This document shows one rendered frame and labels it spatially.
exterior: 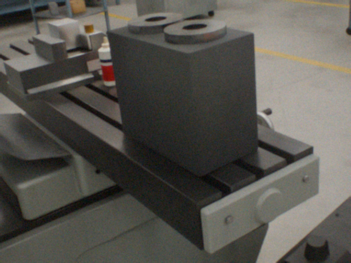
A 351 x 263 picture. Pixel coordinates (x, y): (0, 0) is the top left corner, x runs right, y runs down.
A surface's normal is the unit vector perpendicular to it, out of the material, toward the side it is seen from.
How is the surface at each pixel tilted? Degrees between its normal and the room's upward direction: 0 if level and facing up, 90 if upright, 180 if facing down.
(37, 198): 90
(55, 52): 90
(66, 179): 90
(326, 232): 0
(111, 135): 0
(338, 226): 0
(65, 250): 90
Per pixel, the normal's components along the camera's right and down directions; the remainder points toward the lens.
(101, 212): 0.57, 0.29
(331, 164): -0.11, -0.90
